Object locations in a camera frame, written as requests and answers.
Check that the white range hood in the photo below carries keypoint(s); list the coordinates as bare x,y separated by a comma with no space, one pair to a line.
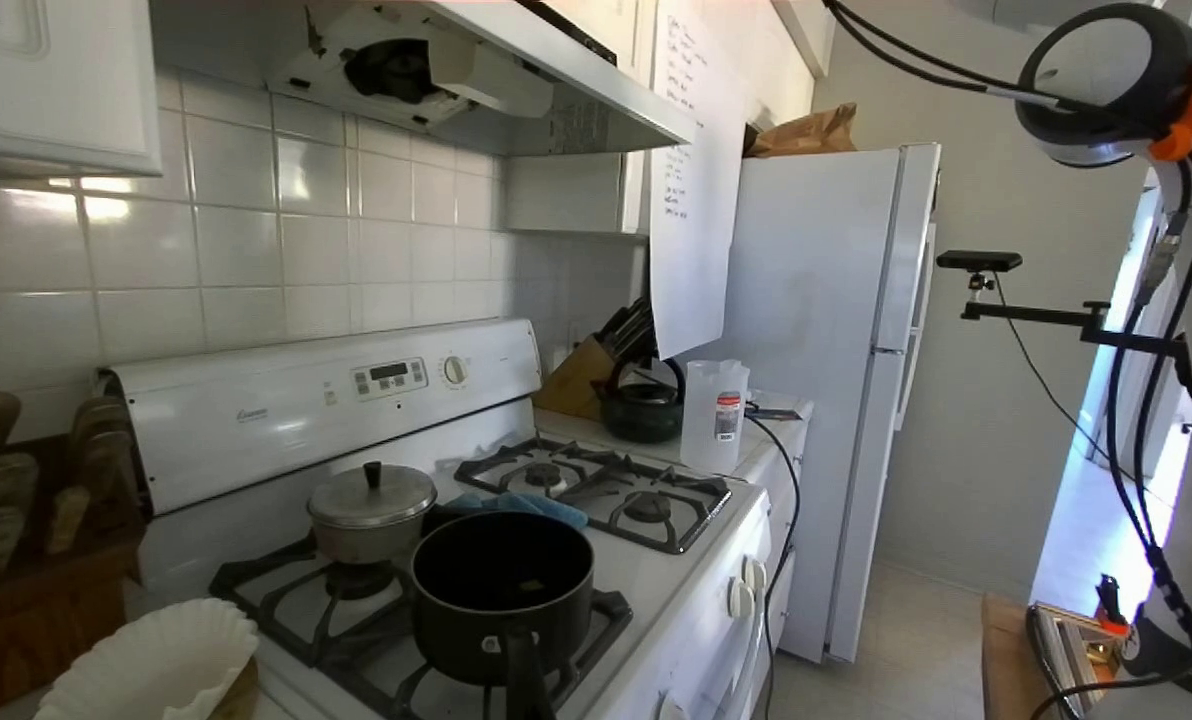
599,102

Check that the small wooden knife block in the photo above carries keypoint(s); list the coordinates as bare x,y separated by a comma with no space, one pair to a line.
572,383

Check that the dark green kettle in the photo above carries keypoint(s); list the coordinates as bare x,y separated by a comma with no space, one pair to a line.
642,413

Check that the black burner grate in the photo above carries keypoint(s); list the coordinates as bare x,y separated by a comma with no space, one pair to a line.
610,619
593,480

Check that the translucent plastic measuring jug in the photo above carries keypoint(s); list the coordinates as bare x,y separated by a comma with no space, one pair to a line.
703,427

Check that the white paper sheet with writing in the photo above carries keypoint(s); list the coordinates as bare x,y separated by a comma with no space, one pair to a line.
689,267

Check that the blue cloth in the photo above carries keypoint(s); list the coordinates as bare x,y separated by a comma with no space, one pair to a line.
542,508

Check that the white refrigerator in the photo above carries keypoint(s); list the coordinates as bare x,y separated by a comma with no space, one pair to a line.
809,402

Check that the white stove knob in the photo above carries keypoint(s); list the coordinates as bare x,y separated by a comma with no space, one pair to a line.
735,599
674,707
755,572

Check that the small steel pot with lid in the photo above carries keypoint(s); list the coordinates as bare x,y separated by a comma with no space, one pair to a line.
369,514

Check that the brown paper bag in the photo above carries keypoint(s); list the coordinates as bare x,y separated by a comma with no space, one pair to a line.
809,133

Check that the white drawer base cabinet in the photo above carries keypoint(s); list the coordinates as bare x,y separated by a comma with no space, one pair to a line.
785,627

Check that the white gas range stove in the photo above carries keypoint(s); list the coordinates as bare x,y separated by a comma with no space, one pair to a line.
263,413

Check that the stack of white coffee filters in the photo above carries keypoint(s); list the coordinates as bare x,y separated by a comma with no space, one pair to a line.
141,665

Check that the robot mounting platform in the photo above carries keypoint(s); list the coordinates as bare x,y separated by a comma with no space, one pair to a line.
1070,655

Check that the large wooden knife block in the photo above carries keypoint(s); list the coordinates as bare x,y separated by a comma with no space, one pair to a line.
36,627

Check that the small white wall cabinet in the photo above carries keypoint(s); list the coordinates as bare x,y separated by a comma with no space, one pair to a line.
571,195

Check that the black stereo camera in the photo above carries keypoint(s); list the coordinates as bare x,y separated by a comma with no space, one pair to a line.
983,263

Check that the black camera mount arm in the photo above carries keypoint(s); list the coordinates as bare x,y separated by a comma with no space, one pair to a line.
1037,312

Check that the white upper wall cabinet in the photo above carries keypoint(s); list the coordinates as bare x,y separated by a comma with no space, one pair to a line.
51,83

